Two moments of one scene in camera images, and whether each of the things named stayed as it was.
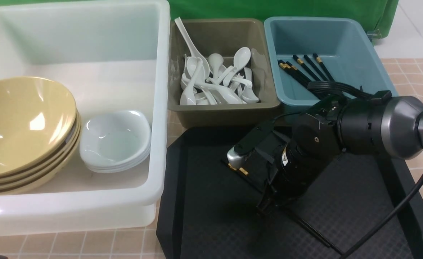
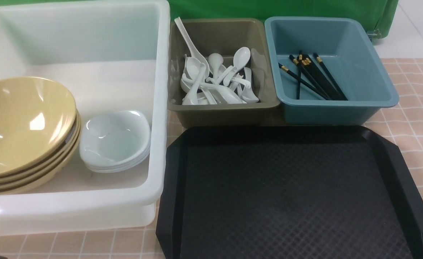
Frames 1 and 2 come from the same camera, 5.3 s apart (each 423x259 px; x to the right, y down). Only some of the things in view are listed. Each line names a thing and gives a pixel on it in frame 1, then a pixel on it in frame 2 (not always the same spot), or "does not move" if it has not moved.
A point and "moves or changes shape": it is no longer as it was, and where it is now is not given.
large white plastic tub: (112, 55) does not move
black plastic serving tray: (208, 209) does not move
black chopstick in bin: (322, 77) does not move
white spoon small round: (215, 60) does not move
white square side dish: (113, 141) does not move
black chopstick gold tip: (230, 167) → (300, 59)
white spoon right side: (248, 94) does not move
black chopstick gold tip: (245, 172) → (309, 62)
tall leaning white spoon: (195, 53) does not move
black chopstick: (294, 72) → (295, 60)
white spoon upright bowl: (241, 58) does not move
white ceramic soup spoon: (188, 97) moves or changes shape
